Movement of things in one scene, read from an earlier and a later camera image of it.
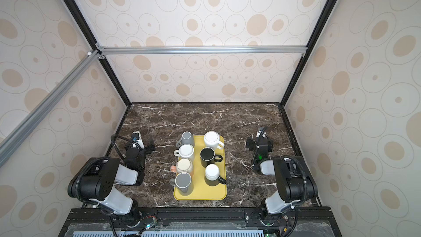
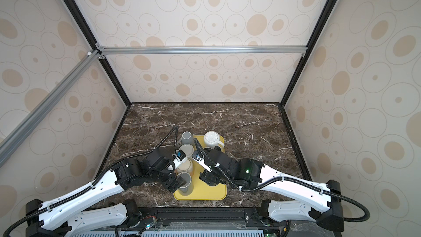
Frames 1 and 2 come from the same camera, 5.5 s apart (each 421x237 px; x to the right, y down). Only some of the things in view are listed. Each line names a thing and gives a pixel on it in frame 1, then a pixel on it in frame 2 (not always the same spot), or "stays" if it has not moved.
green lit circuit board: x=154 y=222 stays
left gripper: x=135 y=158 → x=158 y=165
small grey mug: x=187 y=137 stays
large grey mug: x=182 y=181 stays
